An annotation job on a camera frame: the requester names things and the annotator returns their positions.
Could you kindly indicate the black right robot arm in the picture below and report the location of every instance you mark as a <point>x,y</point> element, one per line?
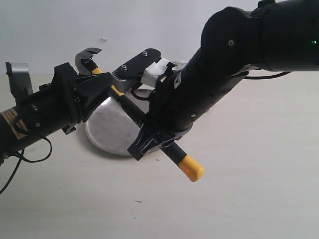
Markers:
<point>276,36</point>

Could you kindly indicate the yellow black claw hammer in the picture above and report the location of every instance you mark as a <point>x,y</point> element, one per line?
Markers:
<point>192,169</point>

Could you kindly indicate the round steel plate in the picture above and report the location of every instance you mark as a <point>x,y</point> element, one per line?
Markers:
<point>110,129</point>

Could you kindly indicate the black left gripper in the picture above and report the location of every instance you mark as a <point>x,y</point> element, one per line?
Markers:
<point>81,93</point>

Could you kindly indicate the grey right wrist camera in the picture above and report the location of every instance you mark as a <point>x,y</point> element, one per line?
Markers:
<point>143,68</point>

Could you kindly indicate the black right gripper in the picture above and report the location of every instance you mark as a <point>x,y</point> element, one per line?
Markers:
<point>155,134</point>

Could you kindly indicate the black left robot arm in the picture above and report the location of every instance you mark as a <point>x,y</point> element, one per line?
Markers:
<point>32,118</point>

